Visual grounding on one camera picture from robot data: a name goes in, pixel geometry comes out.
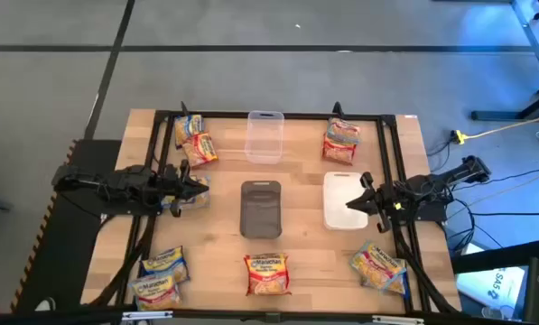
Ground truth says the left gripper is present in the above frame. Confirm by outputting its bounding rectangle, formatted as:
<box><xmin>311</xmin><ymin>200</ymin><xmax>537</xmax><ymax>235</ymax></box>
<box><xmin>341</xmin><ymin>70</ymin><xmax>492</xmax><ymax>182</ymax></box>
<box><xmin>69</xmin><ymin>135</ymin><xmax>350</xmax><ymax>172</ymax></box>
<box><xmin>149</xmin><ymin>158</ymin><xmax>210</xmax><ymax>218</ymax></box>

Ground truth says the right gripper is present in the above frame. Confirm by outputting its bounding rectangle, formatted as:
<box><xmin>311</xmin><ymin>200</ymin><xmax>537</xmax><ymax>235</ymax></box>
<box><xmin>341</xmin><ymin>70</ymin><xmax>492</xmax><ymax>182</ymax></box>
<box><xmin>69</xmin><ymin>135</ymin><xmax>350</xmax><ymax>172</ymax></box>
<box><xmin>346</xmin><ymin>171</ymin><xmax>401</xmax><ymax>234</ymax></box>

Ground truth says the white plastic bin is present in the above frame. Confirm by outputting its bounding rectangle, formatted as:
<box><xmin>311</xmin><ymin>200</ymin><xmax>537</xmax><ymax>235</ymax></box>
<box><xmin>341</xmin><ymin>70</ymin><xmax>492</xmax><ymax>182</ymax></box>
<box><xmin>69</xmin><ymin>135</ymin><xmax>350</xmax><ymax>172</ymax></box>
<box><xmin>321</xmin><ymin>171</ymin><xmax>370</xmax><ymax>232</ymax></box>

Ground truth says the red Maruchan ramen pack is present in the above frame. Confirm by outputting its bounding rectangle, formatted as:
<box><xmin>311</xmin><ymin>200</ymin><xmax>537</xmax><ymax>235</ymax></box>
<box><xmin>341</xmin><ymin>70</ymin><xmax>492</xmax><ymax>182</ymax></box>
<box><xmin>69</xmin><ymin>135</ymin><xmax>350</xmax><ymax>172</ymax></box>
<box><xmin>181</xmin><ymin>132</ymin><xmax>219</xmax><ymax>170</ymax></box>
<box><xmin>348</xmin><ymin>240</ymin><xmax>408</xmax><ymax>291</ymax></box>
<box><xmin>243</xmin><ymin>252</ymin><xmax>293</xmax><ymax>297</ymax></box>
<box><xmin>321</xmin><ymin>135</ymin><xmax>358</xmax><ymax>166</ymax></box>

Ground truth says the grey plastic bin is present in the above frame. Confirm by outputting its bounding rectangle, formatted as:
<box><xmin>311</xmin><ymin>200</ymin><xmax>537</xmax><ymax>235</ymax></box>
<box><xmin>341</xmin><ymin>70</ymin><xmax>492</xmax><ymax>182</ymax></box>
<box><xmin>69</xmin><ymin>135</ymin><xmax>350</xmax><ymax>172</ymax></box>
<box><xmin>239</xmin><ymin>180</ymin><xmax>283</xmax><ymax>240</ymax></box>

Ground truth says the clear plastic bin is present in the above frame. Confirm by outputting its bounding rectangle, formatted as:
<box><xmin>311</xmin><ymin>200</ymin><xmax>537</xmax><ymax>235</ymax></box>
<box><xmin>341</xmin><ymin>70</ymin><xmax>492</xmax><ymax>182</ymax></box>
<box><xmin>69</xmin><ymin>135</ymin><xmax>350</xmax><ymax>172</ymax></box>
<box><xmin>244</xmin><ymin>109</ymin><xmax>285</xmax><ymax>165</ymax></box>

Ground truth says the black hazard-edged floor mat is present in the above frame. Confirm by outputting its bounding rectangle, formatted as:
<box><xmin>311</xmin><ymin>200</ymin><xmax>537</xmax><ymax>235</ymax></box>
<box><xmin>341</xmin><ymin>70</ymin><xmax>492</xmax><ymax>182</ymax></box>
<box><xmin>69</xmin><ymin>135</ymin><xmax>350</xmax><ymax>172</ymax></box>
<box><xmin>10</xmin><ymin>138</ymin><xmax>124</xmax><ymax>315</ymax></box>

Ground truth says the white printed box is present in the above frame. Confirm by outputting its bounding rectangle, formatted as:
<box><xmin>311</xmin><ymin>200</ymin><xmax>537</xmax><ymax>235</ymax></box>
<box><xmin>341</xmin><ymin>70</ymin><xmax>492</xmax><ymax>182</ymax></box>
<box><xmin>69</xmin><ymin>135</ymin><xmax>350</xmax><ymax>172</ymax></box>
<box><xmin>456</xmin><ymin>265</ymin><xmax>527</xmax><ymax>312</ymax></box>

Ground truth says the person's shoe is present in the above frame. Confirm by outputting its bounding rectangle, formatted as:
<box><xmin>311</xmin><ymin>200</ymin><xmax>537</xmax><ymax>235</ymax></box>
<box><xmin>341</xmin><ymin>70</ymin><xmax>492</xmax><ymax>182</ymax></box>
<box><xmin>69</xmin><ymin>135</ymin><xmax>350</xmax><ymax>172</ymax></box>
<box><xmin>34</xmin><ymin>296</ymin><xmax>58</xmax><ymax>312</ymax></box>

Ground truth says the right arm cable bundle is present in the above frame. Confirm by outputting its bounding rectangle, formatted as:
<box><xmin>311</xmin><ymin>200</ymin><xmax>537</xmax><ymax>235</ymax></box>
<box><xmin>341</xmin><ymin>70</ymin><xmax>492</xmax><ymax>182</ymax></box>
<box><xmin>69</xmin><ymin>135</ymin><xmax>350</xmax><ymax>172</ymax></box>
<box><xmin>393</xmin><ymin>225</ymin><xmax>460</xmax><ymax>315</ymax></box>

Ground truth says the yellow extension cord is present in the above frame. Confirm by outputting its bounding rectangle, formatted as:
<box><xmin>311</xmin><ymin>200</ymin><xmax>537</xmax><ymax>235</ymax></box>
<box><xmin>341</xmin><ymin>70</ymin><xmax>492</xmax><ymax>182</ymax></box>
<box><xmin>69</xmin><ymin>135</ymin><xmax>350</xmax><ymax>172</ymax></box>
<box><xmin>450</xmin><ymin>110</ymin><xmax>539</xmax><ymax>146</ymax></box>

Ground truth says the black aluminium table frame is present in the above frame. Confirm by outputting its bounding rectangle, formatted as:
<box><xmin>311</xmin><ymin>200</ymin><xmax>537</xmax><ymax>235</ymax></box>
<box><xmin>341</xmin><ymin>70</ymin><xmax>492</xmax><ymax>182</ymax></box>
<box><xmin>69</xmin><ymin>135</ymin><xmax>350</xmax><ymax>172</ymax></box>
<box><xmin>115</xmin><ymin>109</ymin><xmax>437</xmax><ymax>317</ymax></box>

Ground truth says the silver frame bracket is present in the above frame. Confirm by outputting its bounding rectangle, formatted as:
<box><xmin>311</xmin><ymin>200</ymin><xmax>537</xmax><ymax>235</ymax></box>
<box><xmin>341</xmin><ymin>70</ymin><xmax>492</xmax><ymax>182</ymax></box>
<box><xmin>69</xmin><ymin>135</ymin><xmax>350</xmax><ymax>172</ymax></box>
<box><xmin>121</xmin><ymin>310</ymin><xmax>174</xmax><ymax>322</ymax></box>
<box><xmin>371</xmin><ymin>314</ymin><xmax>426</xmax><ymax>325</ymax></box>

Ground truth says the black floor cable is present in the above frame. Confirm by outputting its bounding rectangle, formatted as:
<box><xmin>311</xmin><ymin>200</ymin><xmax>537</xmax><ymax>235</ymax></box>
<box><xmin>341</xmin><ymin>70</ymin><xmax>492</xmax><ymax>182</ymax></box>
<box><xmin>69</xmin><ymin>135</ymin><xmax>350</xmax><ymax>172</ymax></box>
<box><xmin>470</xmin><ymin>210</ymin><xmax>539</xmax><ymax>218</ymax></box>

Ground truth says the black and silver desk frame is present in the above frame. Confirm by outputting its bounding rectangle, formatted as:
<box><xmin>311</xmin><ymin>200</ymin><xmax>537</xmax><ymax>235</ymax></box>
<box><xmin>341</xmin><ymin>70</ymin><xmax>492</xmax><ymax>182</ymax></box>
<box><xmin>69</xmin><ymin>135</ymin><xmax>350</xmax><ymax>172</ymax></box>
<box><xmin>470</xmin><ymin>0</ymin><xmax>539</xmax><ymax>122</ymax></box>

